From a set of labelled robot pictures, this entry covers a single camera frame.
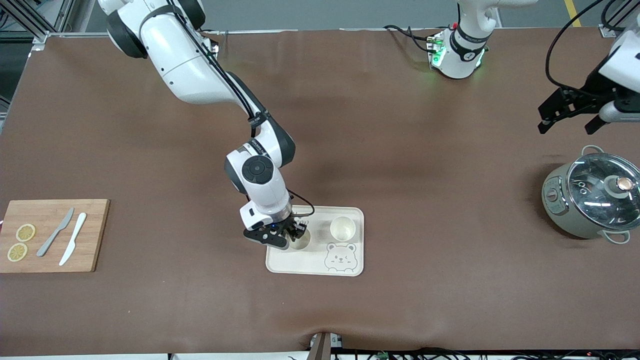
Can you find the aluminium frame profile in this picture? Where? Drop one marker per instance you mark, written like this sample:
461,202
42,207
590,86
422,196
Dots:
606,31
40,30

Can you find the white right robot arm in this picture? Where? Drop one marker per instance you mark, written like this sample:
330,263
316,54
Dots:
185,65

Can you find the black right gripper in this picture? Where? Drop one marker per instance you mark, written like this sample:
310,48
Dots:
290,226

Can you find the green cooking pot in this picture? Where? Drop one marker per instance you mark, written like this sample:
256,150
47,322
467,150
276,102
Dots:
560,210

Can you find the white plastic cup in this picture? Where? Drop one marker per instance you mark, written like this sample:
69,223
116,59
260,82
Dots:
343,229
301,243

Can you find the wooden cutting board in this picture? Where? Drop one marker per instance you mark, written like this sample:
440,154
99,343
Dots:
95,240

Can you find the white plastic knife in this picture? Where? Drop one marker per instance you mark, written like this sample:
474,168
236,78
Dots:
70,250

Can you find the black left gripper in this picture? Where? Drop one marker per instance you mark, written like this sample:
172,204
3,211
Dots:
593,90

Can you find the grey plastic knife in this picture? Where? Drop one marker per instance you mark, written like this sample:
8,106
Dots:
50,243

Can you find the metal clamp bracket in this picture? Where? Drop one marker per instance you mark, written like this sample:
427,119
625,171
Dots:
322,347

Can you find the glass pot lid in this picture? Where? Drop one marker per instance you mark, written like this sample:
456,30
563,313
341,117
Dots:
595,200

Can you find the lemon slice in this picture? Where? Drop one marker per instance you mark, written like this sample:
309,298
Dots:
25,232
17,252

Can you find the cream tray with bear print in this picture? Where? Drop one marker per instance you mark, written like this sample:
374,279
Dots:
310,262

